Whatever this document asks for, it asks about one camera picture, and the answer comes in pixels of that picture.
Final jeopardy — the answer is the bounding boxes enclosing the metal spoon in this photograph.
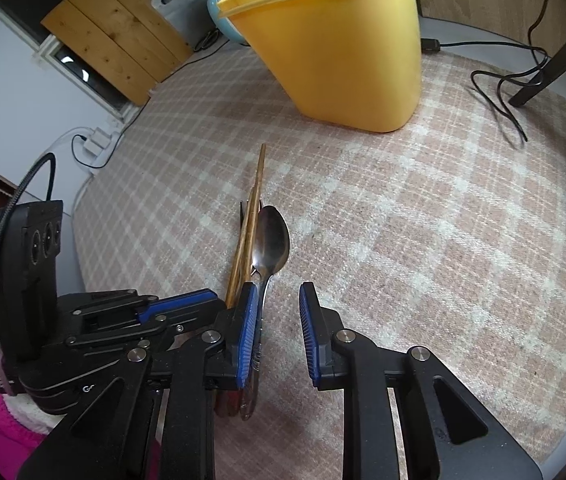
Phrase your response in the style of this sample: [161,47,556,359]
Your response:
[240,205,289,420]

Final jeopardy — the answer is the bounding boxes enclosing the yellow plastic bin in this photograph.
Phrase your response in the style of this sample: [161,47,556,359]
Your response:
[218,0,422,133]

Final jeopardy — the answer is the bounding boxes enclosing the plaid pink table mat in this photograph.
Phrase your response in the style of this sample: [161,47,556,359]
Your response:
[72,48,566,479]

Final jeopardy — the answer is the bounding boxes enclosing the white power strip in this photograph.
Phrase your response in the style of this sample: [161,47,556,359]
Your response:
[82,128,112,158]

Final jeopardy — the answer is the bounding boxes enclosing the pine wood board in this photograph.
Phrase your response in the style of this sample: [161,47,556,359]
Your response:
[41,0,193,106]

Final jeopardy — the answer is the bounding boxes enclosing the grey cutting board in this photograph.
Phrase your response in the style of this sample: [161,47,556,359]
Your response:
[151,0,216,49]

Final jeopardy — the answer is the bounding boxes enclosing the black kettle cable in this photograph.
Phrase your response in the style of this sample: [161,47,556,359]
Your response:
[69,39,244,172]

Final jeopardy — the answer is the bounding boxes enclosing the black ring light cable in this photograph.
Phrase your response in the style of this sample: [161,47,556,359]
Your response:
[419,0,554,143]

